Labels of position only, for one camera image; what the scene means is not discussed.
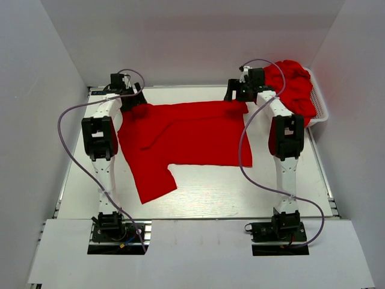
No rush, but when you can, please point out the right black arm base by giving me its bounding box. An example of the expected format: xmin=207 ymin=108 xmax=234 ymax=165
xmin=244 ymin=221 xmax=309 ymax=256

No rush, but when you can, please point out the white plastic basket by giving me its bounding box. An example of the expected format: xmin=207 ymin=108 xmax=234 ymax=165
xmin=304 ymin=67 xmax=329 ymax=127

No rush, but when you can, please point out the purple cable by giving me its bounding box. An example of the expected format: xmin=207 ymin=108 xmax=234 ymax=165
xmin=57 ymin=69 xmax=148 ymax=254
xmin=238 ymin=58 xmax=326 ymax=249

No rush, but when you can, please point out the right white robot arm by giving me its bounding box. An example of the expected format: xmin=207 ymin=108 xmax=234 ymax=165
xmin=224 ymin=66 xmax=304 ymax=243

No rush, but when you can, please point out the blue label sticker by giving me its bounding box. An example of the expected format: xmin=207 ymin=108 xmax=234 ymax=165
xmin=91 ymin=90 xmax=106 ymax=96

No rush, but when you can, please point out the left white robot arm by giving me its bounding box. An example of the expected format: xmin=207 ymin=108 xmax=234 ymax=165
xmin=81 ymin=69 xmax=147 ymax=240

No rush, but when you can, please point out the red t shirt pile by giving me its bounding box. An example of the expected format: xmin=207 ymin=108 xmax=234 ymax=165
xmin=263 ymin=60 xmax=316 ymax=127

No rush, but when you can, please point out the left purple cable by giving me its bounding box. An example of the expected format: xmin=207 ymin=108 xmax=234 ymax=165
xmin=57 ymin=69 xmax=148 ymax=254

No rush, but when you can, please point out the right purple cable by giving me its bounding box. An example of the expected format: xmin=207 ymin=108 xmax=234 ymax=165
xmin=238 ymin=58 xmax=326 ymax=249

